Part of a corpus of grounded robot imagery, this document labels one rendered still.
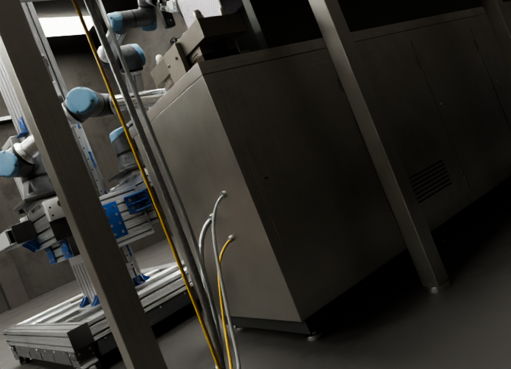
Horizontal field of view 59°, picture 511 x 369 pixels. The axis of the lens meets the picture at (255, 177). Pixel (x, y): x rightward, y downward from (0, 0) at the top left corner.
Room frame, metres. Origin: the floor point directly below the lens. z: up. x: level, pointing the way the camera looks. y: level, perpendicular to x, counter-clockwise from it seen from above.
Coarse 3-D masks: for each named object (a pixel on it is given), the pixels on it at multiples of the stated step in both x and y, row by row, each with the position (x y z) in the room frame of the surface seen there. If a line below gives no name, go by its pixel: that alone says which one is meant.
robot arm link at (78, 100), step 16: (80, 96) 1.92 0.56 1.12; (96, 96) 1.96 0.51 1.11; (80, 112) 1.91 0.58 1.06; (96, 112) 2.00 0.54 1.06; (16, 144) 1.97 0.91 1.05; (32, 144) 1.95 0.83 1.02; (0, 160) 1.94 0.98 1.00; (16, 160) 1.93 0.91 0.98; (32, 160) 1.98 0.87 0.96; (16, 176) 1.98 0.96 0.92
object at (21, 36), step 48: (0, 0) 0.87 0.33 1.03; (336, 0) 1.40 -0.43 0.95; (0, 48) 0.89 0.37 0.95; (336, 48) 1.39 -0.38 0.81; (48, 96) 0.88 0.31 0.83; (48, 144) 0.86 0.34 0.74; (384, 144) 1.38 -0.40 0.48; (96, 192) 0.89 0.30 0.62; (96, 240) 0.87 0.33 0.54; (432, 240) 1.40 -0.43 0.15; (96, 288) 0.89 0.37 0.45; (432, 288) 1.39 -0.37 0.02; (144, 336) 0.88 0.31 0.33
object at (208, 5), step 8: (200, 0) 1.63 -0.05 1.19; (208, 0) 1.59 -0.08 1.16; (216, 0) 1.56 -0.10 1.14; (192, 8) 1.68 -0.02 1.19; (200, 8) 1.64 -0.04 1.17; (208, 8) 1.60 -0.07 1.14; (216, 8) 1.57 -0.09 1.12; (184, 16) 1.73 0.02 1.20; (192, 16) 1.69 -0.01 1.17; (208, 16) 1.62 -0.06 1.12
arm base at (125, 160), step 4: (136, 148) 2.45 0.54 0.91; (124, 152) 2.41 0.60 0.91; (128, 152) 2.41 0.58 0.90; (132, 152) 2.42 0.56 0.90; (120, 156) 2.42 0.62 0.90; (124, 156) 2.41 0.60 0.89; (128, 156) 2.41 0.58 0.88; (132, 156) 2.41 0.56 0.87; (140, 156) 2.44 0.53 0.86; (120, 160) 2.42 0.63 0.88; (124, 160) 2.41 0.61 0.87; (128, 160) 2.41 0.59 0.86; (132, 160) 2.40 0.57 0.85; (120, 164) 2.42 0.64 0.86; (124, 164) 2.40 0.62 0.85; (128, 164) 2.39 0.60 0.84; (132, 164) 2.40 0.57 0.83; (136, 164) 2.40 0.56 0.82; (120, 168) 2.42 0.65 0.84; (124, 168) 2.40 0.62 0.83
